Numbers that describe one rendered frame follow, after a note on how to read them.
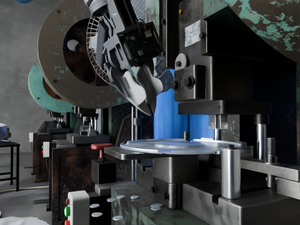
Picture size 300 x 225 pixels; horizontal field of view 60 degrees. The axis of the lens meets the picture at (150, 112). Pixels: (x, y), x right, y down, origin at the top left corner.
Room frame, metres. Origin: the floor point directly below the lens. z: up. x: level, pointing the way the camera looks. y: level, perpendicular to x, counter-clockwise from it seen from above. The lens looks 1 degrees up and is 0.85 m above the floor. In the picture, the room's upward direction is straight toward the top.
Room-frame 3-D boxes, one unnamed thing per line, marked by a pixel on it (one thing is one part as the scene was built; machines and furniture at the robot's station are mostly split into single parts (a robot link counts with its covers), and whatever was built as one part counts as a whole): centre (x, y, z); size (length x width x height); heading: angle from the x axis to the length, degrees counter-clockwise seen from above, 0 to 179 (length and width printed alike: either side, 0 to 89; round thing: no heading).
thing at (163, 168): (0.62, -0.03, 0.72); 0.25 x 0.14 x 0.14; 116
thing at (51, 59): (2.41, 0.24, 0.87); 1.53 x 0.99 x 1.74; 114
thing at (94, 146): (0.89, 0.16, 0.72); 0.07 x 0.06 x 0.08; 116
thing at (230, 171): (0.48, -0.15, 0.75); 0.03 x 0.03 x 0.10; 26
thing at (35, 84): (3.98, 1.07, 0.87); 1.53 x 0.99 x 1.74; 119
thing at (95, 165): (0.88, 0.16, 0.62); 0.10 x 0.06 x 0.20; 26
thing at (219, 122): (0.69, -0.18, 0.84); 0.05 x 0.03 x 0.04; 26
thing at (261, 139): (0.65, -0.28, 0.81); 0.02 x 0.02 x 0.14
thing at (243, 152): (0.69, -0.18, 0.76); 0.15 x 0.09 x 0.05; 26
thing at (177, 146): (0.64, -0.07, 0.78); 0.29 x 0.29 x 0.01
